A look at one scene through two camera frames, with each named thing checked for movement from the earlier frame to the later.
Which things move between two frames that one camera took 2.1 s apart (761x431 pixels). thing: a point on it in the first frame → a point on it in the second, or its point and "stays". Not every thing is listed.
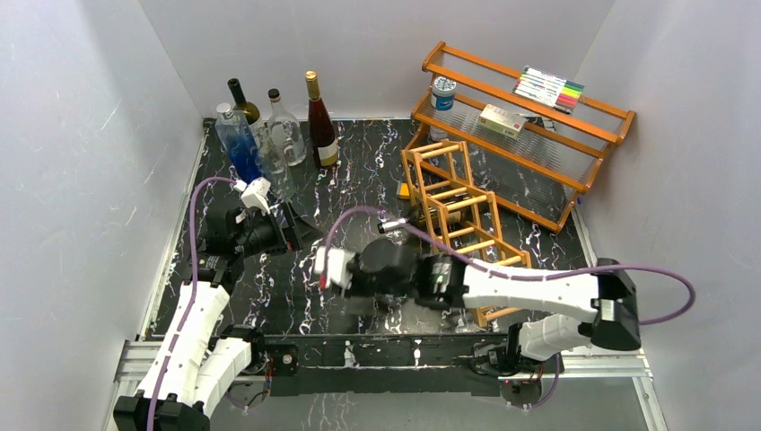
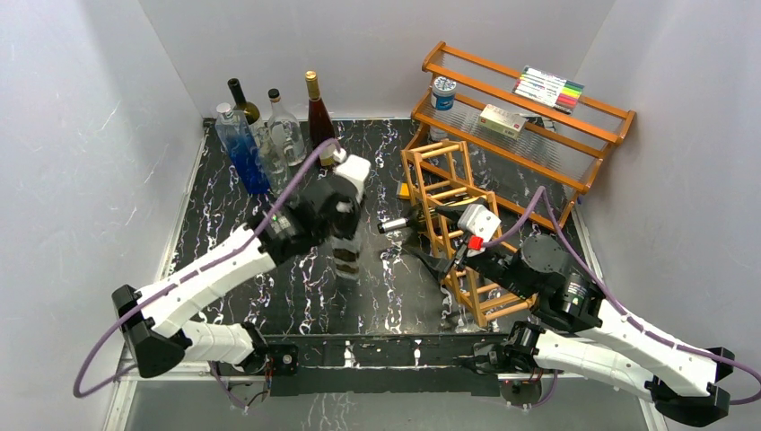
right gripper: (354, 288) → (438, 267)
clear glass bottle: (285, 131) stays
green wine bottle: (250, 109) stays
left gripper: (295, 236) → (345, 231)
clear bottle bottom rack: (278, 175) stays
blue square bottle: (240, 144) stays
